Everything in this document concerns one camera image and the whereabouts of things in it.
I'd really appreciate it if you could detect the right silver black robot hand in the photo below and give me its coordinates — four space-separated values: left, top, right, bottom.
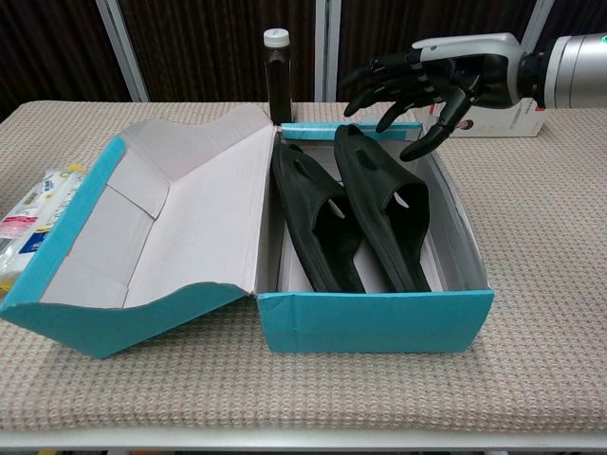
337 31 530 162

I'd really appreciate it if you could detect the black rubber slipper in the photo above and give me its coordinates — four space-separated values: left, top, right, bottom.
272 141 366 294
334 123 432 294

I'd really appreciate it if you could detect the teal cardboard shoe box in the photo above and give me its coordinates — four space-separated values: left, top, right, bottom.
0 103 495 359

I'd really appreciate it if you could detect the white product carton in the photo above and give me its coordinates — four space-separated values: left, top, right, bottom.
414 101 546 138

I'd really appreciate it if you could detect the brown bottle white cap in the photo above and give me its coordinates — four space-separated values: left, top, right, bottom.
263 27 294 125

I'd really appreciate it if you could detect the beige waffle tablecloth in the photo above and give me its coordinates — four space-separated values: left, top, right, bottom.
0 100 607 432

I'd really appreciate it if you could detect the white table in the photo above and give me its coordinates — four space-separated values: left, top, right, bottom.
0 428 607 451

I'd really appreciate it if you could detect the yellow white wet wipes pack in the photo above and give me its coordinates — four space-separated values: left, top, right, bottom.
0 162 91 298

